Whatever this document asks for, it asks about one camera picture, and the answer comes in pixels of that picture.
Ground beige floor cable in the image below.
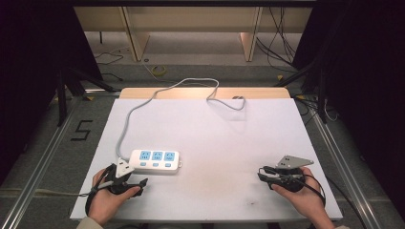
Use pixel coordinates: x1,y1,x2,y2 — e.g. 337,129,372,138
0,188,94,198

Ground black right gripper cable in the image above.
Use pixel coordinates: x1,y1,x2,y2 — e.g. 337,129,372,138
294,173,368,229

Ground grey power strip cable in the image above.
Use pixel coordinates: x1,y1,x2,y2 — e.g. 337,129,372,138
115,77,246,161

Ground bundle of black floor cables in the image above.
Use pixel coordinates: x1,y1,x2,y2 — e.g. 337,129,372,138
255,6,298,73

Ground black curtain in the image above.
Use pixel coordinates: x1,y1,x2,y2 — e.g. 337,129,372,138
291,0,405,222
0,0,103,187

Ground yellow tape roll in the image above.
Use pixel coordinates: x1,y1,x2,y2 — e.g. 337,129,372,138
150,64,168,77

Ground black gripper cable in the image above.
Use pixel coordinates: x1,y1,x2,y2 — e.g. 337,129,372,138
294,173,368,229
79,163,117,218

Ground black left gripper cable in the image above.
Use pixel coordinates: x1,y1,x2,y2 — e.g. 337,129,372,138
79,163,117,218

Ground white board table cover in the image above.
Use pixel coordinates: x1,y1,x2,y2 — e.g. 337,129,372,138
70,97,344,221

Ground black tape floor numeral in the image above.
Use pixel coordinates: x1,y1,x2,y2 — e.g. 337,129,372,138
70,119,95,142

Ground white power strip blue sockets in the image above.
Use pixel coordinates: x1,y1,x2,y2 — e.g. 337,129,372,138
128,149,183,176

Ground thin black floor cable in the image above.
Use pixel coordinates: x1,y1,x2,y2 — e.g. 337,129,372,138
93,50,125,82

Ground person's left hand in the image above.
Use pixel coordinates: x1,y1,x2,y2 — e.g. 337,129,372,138
88,168,141,227

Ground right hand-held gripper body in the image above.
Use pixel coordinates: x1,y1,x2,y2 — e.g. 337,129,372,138
261,155,315,194

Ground black metal stand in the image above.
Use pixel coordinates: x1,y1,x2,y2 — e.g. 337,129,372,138
272,58,330,125
54,66,119,128

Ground person's right hand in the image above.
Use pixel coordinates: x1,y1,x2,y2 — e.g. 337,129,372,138
270,167,327,221

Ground light wooden shelf frame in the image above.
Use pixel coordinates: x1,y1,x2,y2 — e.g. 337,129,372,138
74,6,313,63

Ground aluminium floor rail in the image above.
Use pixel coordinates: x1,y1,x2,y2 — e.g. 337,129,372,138
309,106,385,229
0,94,84,229

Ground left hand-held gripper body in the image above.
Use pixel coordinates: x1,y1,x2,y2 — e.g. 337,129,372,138
104,157,145,197

